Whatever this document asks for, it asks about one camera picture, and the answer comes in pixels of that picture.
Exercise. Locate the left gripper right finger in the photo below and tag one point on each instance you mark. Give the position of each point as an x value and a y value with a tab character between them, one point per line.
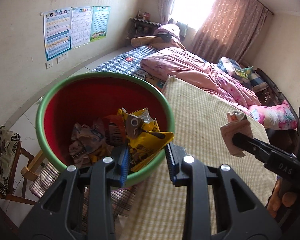
219	205

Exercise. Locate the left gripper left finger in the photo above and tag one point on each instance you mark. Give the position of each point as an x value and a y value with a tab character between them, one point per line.
78	204

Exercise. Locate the white blue milk carton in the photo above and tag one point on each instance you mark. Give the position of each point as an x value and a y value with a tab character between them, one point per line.
87	146

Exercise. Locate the yellow brown wrapper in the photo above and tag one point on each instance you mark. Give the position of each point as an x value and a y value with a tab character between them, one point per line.
144	137

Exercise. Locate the person's right hand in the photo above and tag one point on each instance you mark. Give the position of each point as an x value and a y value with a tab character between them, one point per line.
275	201

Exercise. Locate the pink floral pillow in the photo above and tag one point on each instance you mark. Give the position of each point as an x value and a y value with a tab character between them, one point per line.
277	117

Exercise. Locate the wooden chair with cushion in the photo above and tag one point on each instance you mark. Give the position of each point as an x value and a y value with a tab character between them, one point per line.
10	152

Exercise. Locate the checked yellow bed mat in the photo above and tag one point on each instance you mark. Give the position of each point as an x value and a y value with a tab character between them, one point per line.
159	207

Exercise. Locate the orange plastic bag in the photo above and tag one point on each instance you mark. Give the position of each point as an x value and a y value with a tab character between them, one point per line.
113	128

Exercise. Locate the red bin with green rim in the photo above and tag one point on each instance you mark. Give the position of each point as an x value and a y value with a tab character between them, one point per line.
94	115

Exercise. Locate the blue white pillow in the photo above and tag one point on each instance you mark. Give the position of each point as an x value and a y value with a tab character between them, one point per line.
246	76

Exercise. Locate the pink patterned curtain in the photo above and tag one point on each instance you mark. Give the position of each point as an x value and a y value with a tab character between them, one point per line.
230	29

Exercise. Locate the blue checked bed sheet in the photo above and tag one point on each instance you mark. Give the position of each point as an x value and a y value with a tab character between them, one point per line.
129	63

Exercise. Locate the pink quilt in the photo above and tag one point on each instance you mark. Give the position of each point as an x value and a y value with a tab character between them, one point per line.
204	75

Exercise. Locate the brown cushion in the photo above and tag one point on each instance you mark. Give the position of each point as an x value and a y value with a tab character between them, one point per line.
145	40

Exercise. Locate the dark side table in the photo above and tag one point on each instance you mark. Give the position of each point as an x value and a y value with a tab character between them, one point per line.
139	28

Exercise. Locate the wall chart posters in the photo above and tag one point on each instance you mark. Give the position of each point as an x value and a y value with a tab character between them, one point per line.
72	27

